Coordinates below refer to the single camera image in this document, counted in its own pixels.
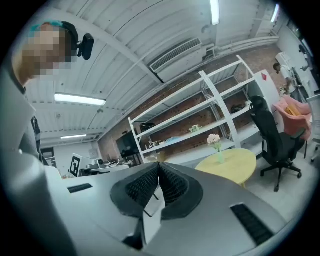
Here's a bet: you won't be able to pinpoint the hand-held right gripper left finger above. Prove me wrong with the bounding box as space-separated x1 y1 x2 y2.
110 162 160 218

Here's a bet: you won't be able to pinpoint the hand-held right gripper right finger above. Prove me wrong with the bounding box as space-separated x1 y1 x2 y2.
159 162 204 221

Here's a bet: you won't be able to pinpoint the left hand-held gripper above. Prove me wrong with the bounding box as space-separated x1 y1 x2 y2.
68 153 85 179

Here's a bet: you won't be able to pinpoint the pink artificial flowers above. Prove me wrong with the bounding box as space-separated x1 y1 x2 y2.
206 134 223 153

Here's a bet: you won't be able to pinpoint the ceiling tube light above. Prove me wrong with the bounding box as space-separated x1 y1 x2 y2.
60 134 88 140
209 0 221 26
270 3 280 23
54 92 107 107

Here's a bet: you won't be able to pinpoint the black cabinet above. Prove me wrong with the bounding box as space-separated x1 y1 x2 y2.
116 131 141 166

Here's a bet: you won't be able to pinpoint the blue plastic items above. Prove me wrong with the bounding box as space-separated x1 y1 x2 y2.
164 136 185 145

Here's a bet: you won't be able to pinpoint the person's grey shirt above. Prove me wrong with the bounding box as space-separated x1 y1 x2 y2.
0 63 65 256

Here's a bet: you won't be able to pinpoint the round yellow wooden table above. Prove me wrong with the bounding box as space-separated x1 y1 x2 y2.
194 148 258 189

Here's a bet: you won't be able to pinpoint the black bundle on shelf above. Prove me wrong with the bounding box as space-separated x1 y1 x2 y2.
230 103 247 114
139 122 157 132

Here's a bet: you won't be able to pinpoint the white metal shelving unit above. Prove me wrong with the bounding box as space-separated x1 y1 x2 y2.
128 54 264 166

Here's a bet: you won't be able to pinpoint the black office chair with headrest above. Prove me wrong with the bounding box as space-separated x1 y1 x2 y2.
249 95 307 193

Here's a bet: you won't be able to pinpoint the white cabinet with red mark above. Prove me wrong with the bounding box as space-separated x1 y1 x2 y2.
246 69 281 127

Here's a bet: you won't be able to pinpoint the white air conditioner unit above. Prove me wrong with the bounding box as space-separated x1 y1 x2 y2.
149 37 208 84

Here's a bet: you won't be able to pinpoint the pink cloth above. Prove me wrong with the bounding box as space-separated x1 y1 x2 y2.
272 96 313 141

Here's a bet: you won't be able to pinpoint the teal headband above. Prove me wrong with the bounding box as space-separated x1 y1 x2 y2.
28 20 65 36

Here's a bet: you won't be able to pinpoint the black head-worn camera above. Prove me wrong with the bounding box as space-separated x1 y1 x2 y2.
61 21 95 61

